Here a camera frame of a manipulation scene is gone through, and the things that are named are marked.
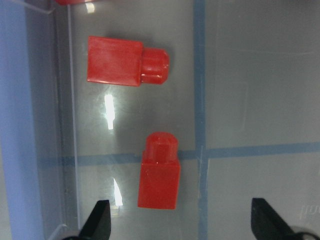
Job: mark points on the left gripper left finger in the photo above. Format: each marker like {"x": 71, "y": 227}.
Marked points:
{"x": 98, "y": 224}

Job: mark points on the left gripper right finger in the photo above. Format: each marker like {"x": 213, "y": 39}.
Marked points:
{"x": 266, "y": 223}

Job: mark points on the red block upper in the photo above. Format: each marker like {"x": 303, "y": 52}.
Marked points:
{"x": 160, "y": 171}

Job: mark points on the red block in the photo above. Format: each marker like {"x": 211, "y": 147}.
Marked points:
{"x": 125, "y": 62}
{"x": 73, "y": 2}
{"x": 160, "y": 171}

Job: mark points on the blue plastic tray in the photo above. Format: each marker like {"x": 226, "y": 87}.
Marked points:
{"x": 29, "y": 119}

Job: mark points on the clear plastic storage box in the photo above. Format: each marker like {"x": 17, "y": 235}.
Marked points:
{"x": 242, "y": 99}

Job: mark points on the red block middle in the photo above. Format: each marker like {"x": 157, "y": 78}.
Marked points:
{"x": 125, "y": 62}

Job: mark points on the red block front right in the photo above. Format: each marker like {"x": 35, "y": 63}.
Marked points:
{"x": 73, "y": 2}

